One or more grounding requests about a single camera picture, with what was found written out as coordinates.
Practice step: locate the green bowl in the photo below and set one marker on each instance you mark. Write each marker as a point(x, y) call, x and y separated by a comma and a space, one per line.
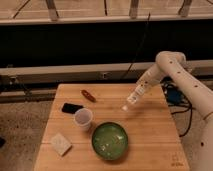
point(109, 141)

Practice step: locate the clear plastic cup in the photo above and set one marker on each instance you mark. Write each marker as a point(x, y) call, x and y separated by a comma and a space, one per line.
point(83, 119)

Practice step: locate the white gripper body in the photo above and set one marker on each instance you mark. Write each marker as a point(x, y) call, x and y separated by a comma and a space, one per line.
point(144, 83)

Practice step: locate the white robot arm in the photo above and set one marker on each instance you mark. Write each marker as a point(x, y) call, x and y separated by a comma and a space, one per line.
point(201, 97)

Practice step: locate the white sponge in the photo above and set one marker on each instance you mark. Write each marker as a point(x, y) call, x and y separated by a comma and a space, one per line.
point(60, 144)

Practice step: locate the black phone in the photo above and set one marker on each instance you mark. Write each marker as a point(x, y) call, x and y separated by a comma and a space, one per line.
point(71, 108)

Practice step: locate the blue box on floor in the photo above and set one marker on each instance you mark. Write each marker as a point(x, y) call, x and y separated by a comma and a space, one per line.
point(174, 95)

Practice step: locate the red-brown chili pepper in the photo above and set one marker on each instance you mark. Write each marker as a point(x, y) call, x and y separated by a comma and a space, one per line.
point(88, 96)

